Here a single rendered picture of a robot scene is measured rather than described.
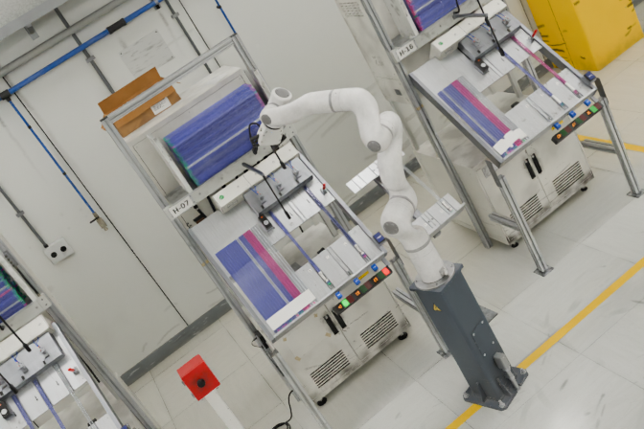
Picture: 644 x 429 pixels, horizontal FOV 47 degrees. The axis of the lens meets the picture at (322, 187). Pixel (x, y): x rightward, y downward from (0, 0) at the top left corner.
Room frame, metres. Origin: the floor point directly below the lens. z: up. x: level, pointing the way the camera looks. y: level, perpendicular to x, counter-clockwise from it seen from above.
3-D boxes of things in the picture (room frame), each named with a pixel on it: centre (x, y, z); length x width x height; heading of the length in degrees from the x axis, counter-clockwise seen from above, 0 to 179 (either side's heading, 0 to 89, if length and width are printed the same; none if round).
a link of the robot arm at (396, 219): (2.73, -0.21, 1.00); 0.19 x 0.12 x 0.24; 142
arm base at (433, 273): (2.76, -0.23, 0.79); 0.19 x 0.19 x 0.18
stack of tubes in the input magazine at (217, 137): (3.56, 0.29, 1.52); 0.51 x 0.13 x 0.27; 104
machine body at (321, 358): (3.67, 0.38, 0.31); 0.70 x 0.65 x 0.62; 104
